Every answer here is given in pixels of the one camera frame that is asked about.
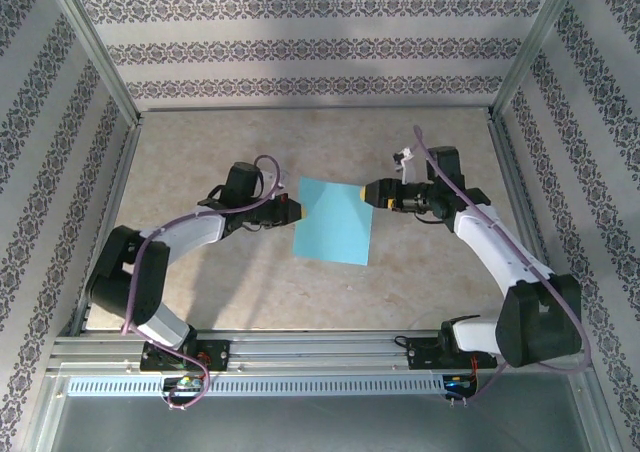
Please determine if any grey sheet metal panel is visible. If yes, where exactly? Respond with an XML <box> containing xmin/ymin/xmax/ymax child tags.
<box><xmin>47</xmin><ymin>374</ymin><xmax>609</xmax><ymax>452</ymax></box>

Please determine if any light blue paper sheet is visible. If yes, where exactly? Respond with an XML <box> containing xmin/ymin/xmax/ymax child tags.
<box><xmin>292</xmin><ymin>175</ymin><xmax>375</xmax><ymax>267</ymax></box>

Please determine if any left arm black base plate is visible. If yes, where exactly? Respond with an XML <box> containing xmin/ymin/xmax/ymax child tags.
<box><xmin>139</xmin><ymin>340</ymin><xmax>232</xmax><ymax>373</ymax></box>

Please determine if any thin aluminium table-edge rail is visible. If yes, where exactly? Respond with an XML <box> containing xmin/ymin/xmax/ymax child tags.
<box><xmin>139</xmin><ymin>105</ymin><xmax>494</xmax><ymax>114</ymax></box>

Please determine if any long aluminium mounting rail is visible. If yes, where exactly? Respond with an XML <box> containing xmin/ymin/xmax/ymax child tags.
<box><xmin>46</xmin><ymin>329</ymin><xmax>590</xmax><ymax>376</ymax></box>

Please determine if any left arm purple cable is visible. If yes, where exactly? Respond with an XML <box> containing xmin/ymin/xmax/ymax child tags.
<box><xmin>119</xmin><ymin>155</ymin><xmax>284</xmax><ymax>412</ymax></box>

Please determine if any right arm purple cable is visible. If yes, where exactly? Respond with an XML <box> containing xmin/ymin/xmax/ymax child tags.
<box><xmin>412</xmin><ymin>125</ymin><xmax>596</xmax><ymax>406</ymax></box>

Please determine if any aluminium side rail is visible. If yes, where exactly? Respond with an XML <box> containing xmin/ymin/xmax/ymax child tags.
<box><xmin>68</xmin><ymin>114</ymin><xmax>144</xmax><ymax>337</ymax></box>
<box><xmin>485</xmin><ymin>111</ymin><xmax>570</xmax><ymax>332</ymax></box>

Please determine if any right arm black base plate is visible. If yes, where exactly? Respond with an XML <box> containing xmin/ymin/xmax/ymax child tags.
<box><xmin>405</xmin><ymin>336</ymin><xmax>499</xmax><ymax>372</ymax></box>

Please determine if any white slotted cable duct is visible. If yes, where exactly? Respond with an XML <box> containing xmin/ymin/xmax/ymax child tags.
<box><xmin>66</xmin><ymin>375</ymin><xmax>447</xmax><ymax>398</ymax></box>

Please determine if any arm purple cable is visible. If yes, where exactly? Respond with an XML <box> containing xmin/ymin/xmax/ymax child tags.
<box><xmin>412</xmin><ymin>125</ymin><xmax>596</xmax><ymax>406</ymax></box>
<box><xmin>119</xmin><ymin>155</ymin><xmax>284</xmax><ymax>412</ymax></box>

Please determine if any aluminium frame post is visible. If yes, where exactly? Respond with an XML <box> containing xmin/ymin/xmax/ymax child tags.
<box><xmin>489</xmin><ymin>0</ymin><xmax>589</xmax><ymax>123</ymax></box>
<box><xmin>42</xmin><ymin>0</ymin><xmax>144</xmax><ymax>128</ymax></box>

